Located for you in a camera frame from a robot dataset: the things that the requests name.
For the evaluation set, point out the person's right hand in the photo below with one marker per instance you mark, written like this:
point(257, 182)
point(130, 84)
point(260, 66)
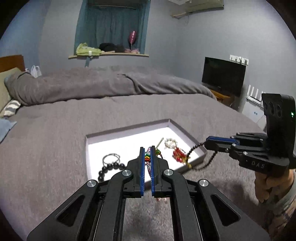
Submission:
point(280, 186)

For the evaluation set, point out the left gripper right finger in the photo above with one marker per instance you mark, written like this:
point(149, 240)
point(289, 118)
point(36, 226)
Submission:
point(166, 182)

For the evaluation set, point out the striped grey white pillow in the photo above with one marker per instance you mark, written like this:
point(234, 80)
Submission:
point(10, 109)

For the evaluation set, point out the wooden tv stand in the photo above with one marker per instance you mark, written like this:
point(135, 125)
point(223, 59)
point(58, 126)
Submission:
point(227, 100)

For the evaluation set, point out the pink balloon ornament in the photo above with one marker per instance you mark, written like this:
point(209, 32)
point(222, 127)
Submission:
point(132, 38)

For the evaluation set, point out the white wifi router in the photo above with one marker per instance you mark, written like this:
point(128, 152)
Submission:
point(254, 95)

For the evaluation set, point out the white cabinet under router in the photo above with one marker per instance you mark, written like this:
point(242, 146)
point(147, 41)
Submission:
point(253, 112)

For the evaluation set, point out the wooden window sill shelf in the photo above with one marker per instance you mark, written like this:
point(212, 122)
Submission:
point(110, 54)

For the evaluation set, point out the right forearm patterned sleeve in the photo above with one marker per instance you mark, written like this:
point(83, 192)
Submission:
point(281, 225)

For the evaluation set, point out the white wall hook rack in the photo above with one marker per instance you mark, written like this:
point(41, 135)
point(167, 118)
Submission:
point(239, 60)

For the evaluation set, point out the white plastic bag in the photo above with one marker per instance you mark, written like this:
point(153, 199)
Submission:
point(35, 71)

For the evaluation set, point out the wooden headboard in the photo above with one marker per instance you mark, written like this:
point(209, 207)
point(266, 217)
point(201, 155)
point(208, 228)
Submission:
point(10, 62)

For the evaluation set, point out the green folded cloth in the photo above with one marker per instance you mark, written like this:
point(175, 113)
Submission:
point(84, 50)

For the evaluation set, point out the grey bedspread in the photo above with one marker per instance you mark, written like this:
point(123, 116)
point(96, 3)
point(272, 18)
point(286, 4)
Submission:
point(42, 157)

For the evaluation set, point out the olive green pillow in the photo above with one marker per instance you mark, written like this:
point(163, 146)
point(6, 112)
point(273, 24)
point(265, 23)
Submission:
point(4, 94)

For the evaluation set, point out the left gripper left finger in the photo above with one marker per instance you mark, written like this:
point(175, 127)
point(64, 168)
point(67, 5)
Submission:
point(111, 198)

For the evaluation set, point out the pink flower cloth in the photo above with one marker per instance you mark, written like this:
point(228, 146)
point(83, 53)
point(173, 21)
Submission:
point(132, 51)

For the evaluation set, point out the grey rolled duvet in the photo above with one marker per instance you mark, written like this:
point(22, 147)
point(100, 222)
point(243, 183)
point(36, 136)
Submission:
point(100, 82)

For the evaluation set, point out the wall air conditioner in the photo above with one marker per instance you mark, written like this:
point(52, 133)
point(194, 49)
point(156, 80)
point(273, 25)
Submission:
point(193, 6)

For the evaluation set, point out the black right camera box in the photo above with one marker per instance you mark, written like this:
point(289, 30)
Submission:
point(279, 110)

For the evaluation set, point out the teal window curtain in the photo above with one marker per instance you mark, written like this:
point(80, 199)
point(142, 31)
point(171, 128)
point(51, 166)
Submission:
point(112, 24)

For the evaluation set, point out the black cloth on sill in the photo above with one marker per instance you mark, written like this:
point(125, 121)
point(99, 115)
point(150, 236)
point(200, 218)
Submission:
point(108, 47)

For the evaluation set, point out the silver wire bangle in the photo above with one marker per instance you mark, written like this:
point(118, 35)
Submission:
point(111, 159)

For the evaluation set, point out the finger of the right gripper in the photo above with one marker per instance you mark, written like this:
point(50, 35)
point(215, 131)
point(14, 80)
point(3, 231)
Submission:
point(218, 146)
point(220, 140)

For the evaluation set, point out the red bead gold tassel jewelry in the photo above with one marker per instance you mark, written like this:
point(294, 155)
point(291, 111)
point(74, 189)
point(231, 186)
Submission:
point(180, 156)

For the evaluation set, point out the black television screen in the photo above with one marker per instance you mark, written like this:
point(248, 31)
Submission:
point(224, 75)

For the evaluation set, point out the white shallow tray box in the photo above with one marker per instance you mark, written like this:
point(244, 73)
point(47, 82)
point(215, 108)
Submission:
point(127, 142)

